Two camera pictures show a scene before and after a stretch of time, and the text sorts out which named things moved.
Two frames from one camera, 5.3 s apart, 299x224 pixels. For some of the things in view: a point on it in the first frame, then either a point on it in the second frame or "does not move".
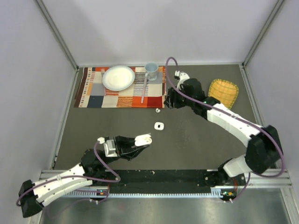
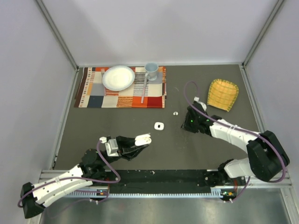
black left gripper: [124, 149] does not move
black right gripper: [172, 98] to [186, 125]
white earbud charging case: [159, 126] does not move
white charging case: [143, 140] does not move
